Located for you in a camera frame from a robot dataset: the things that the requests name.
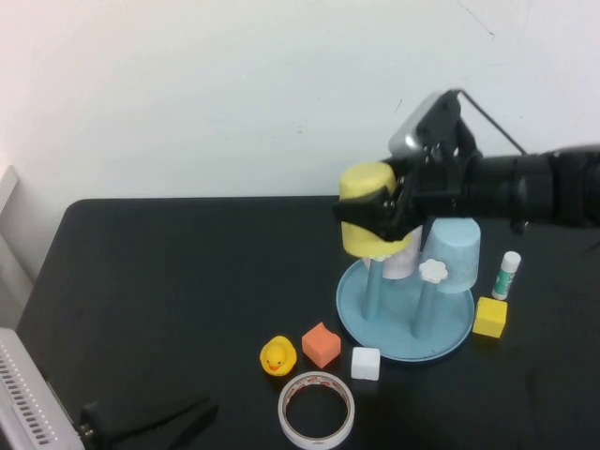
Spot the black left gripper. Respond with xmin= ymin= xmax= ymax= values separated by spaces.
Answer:
xmin=79 ymin=396 xmax=220 ymax=450

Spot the blue cup stand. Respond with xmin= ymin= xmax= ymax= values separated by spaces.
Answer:
xmin=336 ymin=252 xmax=475 ymax=365

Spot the light blue plastic cup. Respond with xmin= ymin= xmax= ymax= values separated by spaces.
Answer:
xmin=419 ymin=217 xmax=483 ymax=295

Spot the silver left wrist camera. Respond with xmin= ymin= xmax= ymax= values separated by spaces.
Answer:
xmin=0 ymin=326 xmax=81 ymax=450

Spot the white tape roll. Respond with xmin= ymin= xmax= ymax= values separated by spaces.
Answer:
xmin=277 ymin=370 xmax=356 ymax=448

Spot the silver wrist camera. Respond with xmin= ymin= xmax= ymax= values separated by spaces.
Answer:
xmin=387 ymin=91 xmax=484 ymax=163
xmin=0 ymin=326 xmax=81 ymax=450

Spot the orange foam cube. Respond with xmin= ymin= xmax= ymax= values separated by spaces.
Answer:
xmin=301 ymin=321 xmax=342 ymax=369

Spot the white foam cube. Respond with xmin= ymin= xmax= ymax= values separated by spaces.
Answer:
xmin=351 ymin=346 xmax=382 ymax=382

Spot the yellow rubber duck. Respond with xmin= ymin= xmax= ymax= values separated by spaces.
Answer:
xmin=259 ymin=335 xmax=298 ymax=377

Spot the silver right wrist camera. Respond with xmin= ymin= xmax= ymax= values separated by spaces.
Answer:
xmin=387 ymin=91 xmax=484 ymax=163

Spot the yellow plastic cup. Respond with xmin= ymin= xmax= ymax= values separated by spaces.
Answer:
xmin=337 ymin=162 xmax=414 ymax=258

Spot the yellow foam cube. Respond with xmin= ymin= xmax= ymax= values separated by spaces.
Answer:
xmin=471 ymin=295 xmax=508 ymax=339

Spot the green white glue stick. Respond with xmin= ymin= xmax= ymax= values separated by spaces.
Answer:
xmin=490 ymin=250 xmax=522 ymax=301

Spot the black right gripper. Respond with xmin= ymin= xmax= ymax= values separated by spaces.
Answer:
xmin=333 ymin=144 xmax=473 ymax=240

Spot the pale pink plastic cup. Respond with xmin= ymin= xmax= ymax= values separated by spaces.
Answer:
xmin=382 ymin=224 xmax=426 ymax=281

